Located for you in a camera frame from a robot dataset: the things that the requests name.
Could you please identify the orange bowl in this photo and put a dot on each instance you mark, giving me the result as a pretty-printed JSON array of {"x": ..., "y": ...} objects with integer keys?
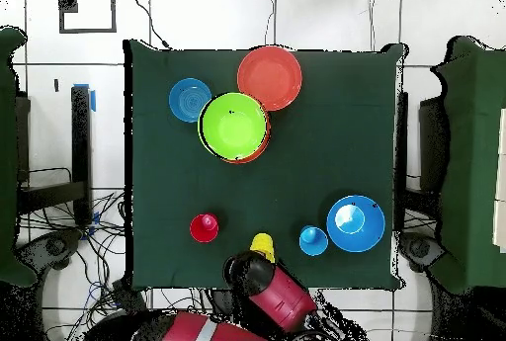
[
  {"x": 270, "y": 76},
  {"x": 263, "y": 151}
]

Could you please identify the green bowl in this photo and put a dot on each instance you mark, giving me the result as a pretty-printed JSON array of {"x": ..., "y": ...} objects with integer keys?
[{"x": 233, "y": 125}]

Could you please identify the yellow cup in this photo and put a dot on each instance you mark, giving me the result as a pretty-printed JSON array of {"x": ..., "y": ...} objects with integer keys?
[{"x": 263, "y": 246}]

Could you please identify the small blue bowl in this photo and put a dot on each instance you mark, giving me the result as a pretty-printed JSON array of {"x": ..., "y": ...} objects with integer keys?
[{"x": 185, "y": 100}]

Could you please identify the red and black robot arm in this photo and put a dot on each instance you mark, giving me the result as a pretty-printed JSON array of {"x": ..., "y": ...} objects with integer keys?
[{"x": 276, "y": 297}]

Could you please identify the red cup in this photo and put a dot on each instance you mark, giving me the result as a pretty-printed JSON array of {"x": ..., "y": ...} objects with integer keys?
[{"x": 203, "y": 230}]

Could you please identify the dark green tablecloth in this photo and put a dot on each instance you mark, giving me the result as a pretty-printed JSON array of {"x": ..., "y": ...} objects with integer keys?
[{"x": 336, "y": 139}]

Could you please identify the light blue cup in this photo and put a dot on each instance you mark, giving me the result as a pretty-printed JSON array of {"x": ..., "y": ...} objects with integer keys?
[{"x": 313, "y": 244}]

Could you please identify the large blue bowl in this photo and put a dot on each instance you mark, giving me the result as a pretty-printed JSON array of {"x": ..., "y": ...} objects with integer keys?
[{"x": 367, "y": 234}]

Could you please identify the black power brick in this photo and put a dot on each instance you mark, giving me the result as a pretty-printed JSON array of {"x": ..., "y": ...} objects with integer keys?
[{"x": 128, "y": 297}]

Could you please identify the green cloth side table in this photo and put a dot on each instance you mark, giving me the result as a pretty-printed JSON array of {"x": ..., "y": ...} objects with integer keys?
[
  {"x": 8, "y": 159},
  {"x": 474, "y": 159}
]

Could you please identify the black metal frame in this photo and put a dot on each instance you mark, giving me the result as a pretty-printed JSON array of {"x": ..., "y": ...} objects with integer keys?
[{"x": 81, "y": 139}]

